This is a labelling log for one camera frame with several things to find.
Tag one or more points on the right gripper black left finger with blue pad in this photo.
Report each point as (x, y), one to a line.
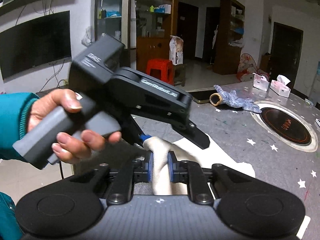
(143, 169)

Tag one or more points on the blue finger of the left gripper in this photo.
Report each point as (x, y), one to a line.
(142, 136)

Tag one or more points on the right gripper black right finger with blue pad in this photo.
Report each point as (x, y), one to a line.
(178, 172)

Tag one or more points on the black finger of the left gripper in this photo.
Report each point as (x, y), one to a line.
(190, 132)

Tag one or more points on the cream white garment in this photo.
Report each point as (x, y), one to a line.
(164, 154)

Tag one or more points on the person's left hand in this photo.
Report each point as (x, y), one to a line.
(67, 148)

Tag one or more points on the black smartphone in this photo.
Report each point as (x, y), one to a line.
(202, 96)

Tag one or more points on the grey star pattern tablecloth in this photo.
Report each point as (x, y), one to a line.
(239, 137)

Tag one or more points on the blue knitted glove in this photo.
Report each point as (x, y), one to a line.
(232, 100)

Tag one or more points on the red plastic stool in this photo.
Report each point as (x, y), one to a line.
(161, 69)

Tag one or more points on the white paper bag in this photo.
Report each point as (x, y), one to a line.
(176, 50)

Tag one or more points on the white pink tissue box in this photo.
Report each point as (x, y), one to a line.
(260, 82)

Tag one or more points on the teal jacket sleeve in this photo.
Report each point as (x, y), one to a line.
(15, 109)

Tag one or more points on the pink tissue box with tissue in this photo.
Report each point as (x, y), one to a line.
(280, 87)

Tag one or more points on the round black induction cooker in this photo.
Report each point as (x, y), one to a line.
(285, 126)

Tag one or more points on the dark wooden display cabinet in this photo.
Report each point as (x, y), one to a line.
(206, 29)

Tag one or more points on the white remote control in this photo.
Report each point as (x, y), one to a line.
(317, 121)

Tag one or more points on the black wall television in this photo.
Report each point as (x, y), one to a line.
(36, 42)

